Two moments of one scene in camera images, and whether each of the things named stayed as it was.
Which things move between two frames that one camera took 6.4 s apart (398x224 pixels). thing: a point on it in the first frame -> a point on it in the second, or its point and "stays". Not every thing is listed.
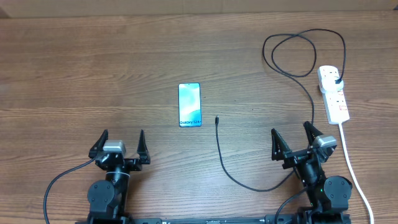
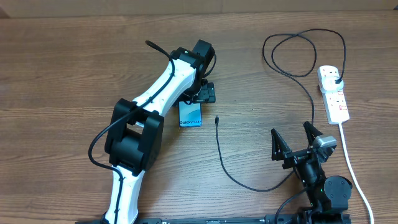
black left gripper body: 130,163 -> 206,93
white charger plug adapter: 329,84 stays
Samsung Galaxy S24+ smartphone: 189,104 stays
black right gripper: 280,150 stays
